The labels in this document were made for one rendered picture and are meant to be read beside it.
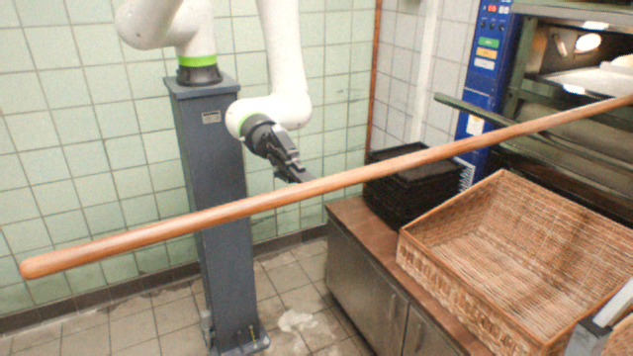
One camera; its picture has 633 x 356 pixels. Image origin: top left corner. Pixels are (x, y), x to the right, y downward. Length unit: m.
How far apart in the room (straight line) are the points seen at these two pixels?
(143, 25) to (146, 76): 0.73
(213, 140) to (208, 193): 0.19
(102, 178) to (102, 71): 0.47
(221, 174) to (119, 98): 0.66
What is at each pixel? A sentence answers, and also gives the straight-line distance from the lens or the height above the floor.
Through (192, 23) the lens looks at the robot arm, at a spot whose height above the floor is 1.39.
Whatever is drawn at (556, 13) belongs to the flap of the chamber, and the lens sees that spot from 1.39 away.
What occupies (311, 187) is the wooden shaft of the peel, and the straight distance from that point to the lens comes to 0.71.
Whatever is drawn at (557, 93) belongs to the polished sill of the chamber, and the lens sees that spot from 1.56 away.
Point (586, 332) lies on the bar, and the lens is 0.94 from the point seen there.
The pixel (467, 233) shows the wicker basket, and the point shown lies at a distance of 1.72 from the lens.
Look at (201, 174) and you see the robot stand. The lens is 1.42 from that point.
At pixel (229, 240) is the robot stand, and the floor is 0.61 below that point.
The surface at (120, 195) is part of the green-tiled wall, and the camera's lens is 2.08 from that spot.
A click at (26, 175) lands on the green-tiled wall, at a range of 2.05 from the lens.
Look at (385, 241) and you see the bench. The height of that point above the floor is 0.58.
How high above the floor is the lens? 1.55
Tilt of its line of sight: 29 degrees down
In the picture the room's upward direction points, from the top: straight up
